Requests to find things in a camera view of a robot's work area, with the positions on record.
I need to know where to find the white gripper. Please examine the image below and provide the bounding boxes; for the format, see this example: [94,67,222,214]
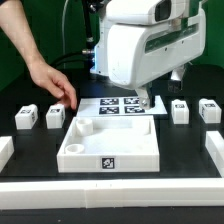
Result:
[136,66,184,110]

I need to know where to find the white square tabletop with sockets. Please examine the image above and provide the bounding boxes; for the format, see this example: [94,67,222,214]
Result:
[57,115,160,173]

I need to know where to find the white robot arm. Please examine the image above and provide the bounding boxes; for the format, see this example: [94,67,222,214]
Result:
[89,0,206,110]

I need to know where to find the person's bare forearm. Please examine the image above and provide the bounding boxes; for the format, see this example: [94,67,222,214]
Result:
[0,0,44,68]

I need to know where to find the person's bare hand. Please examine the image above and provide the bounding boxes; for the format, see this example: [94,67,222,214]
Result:
[28,60,77,110]

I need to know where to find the white sheet with fiducial markers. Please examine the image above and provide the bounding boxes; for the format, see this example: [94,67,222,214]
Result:
[77,96,167,117]

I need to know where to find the white right obstacle block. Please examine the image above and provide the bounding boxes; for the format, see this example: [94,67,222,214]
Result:
[205,131,224,178]

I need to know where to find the white obstacle block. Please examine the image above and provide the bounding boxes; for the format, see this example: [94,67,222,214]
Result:
[0,136,14,172]
[205,131,224,178]

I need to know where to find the white left obstacle block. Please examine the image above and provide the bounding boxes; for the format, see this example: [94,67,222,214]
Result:
[0,136,14,172]

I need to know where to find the black cable bundle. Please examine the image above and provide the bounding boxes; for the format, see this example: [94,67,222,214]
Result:
[46,49,96,70]

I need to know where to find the white front obstacle rail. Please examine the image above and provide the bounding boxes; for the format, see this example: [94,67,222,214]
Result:
[0,178,224,210]

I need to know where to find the white thin cable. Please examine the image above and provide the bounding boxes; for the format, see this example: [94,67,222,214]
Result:
[61,0,70,57]

